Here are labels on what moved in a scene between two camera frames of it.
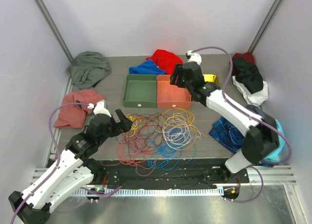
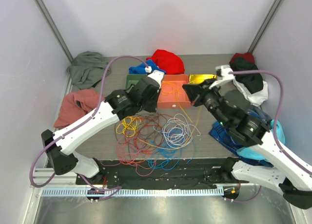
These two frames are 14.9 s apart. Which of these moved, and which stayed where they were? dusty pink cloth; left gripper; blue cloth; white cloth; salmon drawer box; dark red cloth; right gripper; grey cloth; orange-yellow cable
Moved: right gripper; orange-yellow cable; left gripper
Stayed: salmon drawer box; blue cloth; grey cloth; dusty pink cloth; white cloth; dark red cloth
